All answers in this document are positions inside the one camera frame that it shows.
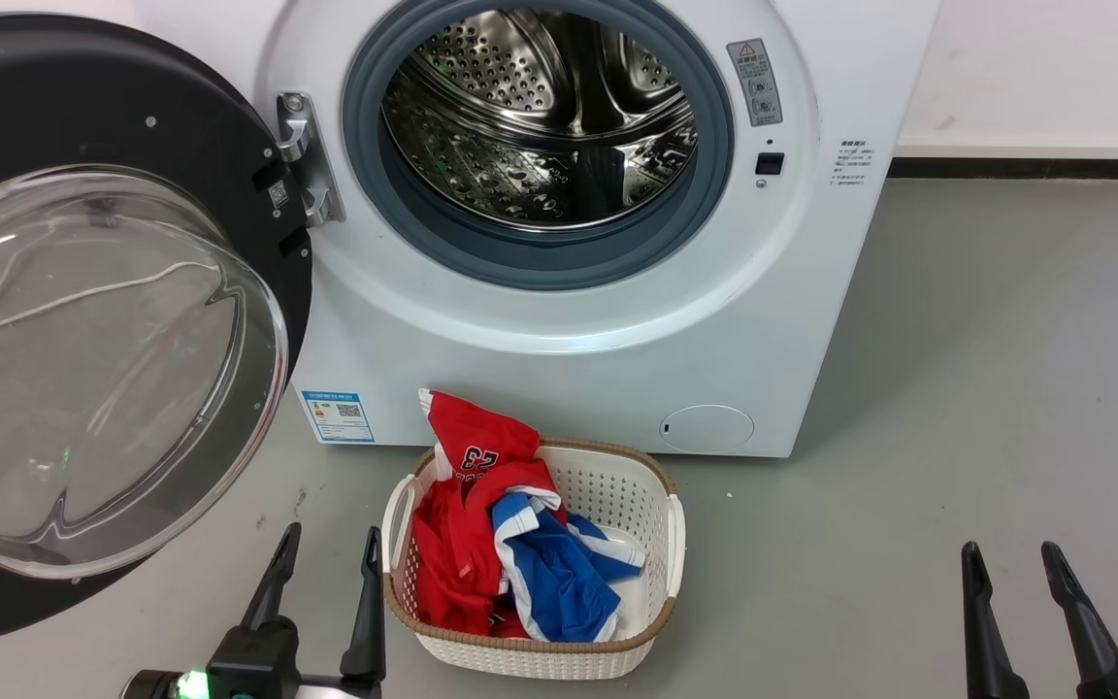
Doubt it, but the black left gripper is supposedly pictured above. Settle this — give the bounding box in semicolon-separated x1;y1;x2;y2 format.
122;524;387;699

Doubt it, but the black round glass washer door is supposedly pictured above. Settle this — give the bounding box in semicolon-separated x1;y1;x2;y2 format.
0;13;314;649

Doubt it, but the white front-load washing machine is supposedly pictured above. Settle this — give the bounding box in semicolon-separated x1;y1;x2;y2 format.
132;0;943;459

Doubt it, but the metal door hinge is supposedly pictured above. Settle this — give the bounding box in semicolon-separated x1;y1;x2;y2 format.
275;92;346;227

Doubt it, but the blue energy label sticker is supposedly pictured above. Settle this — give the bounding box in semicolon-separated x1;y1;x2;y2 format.
300;389;376;445

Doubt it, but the red sports jersey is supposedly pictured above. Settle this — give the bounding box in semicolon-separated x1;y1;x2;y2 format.
413;388;570;640

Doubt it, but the blue and white garment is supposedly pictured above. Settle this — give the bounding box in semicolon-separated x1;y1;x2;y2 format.
491;490;647;644

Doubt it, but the white plastic laundry basket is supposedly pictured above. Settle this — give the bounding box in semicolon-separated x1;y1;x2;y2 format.
382;437;686;681

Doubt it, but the round white filter cover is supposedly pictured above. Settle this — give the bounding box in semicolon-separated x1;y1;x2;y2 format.
659;404;755;453

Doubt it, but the black printed text label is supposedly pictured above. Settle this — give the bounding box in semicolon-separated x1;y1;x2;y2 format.
833;139;876;187

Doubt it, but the grey warning sticker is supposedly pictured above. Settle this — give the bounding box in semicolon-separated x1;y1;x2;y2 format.
726;38;783;128

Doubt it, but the white power cable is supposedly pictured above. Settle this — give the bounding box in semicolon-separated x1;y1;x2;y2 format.
0;260;222;350

